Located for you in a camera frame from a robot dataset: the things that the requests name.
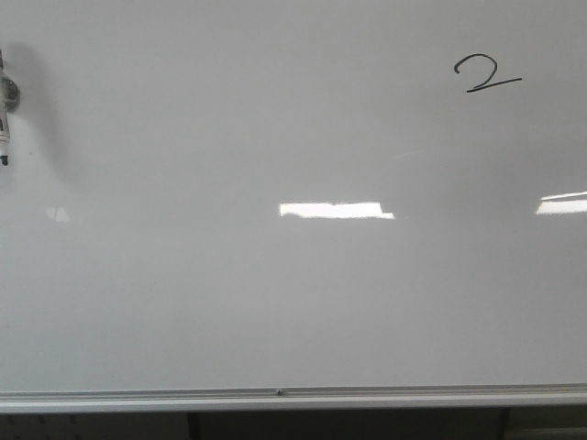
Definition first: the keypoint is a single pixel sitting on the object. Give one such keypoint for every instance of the white black whiteboard marker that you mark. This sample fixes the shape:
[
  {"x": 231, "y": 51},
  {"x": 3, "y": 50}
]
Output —
[{"x": 10, "y": 100}]

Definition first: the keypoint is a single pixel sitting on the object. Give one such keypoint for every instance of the dark cabinet under whiteboard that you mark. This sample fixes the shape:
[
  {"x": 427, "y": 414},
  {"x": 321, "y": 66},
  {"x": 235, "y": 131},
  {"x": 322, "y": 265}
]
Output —
[{"x": 546, "y": 422}]

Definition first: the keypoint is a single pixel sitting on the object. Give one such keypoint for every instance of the white whiteboard with aluminium frame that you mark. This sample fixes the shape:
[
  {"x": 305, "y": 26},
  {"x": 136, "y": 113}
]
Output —
[{"x": 245, "y": 205}]

